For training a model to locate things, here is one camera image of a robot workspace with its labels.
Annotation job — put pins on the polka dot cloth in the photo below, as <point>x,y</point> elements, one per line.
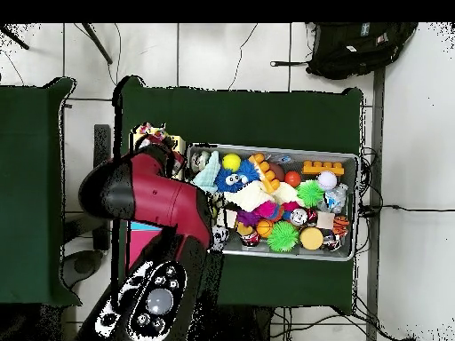
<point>153,129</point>

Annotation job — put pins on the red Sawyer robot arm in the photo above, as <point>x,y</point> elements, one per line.
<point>167,202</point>

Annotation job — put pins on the shallow clear mesh bin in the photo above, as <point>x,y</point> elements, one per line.
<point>296,167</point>

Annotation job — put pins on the wooden box with three holes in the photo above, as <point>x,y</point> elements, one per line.
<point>142,241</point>

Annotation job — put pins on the blue spiky toy with eyes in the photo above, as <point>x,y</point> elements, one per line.
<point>222,179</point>

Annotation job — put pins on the mint green knitted cloth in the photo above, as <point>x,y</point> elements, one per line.
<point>209,177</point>

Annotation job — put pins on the cream knitted cloth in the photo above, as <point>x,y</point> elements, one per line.
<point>249,199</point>

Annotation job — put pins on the yellow ball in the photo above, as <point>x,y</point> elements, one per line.
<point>231,162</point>

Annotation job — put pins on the long orange toy block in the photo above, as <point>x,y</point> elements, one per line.
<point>266,172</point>

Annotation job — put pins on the orange ball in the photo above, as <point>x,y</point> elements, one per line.
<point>293,179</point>

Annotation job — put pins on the dark green tablecloth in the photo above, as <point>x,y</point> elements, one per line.
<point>28,177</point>
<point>241,117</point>

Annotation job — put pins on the green spiky ball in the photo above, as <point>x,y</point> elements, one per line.
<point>283,237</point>

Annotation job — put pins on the green spiky toy with eyes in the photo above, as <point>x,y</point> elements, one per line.
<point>310,193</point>

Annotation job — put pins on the white baseball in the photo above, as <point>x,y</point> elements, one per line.
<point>327,180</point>

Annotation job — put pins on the black upright panel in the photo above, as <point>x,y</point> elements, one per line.
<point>102,142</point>

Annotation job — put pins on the grey stand base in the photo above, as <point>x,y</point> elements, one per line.
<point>83,266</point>

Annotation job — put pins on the black backpack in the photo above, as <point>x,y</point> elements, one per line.
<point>355,49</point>

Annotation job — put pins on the black tripod leg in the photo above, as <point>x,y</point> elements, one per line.
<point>97,44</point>
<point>16,38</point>

